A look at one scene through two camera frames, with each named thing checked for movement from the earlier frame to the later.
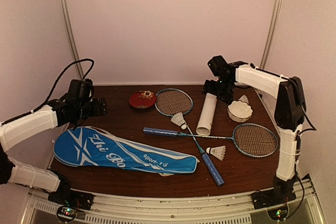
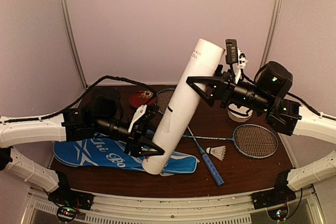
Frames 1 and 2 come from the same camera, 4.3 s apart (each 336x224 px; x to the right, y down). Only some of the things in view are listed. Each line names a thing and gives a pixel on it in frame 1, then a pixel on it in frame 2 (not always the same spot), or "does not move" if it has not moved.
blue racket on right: x=256 y=140 does not move
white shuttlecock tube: x=203 y=126 -> x=180 y=100
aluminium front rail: x=226 y=208 does not move
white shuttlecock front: x=219 y=151 does not move
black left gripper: x=97 y=112 -> x=138 y=130
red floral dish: x=142 y=99 does not move
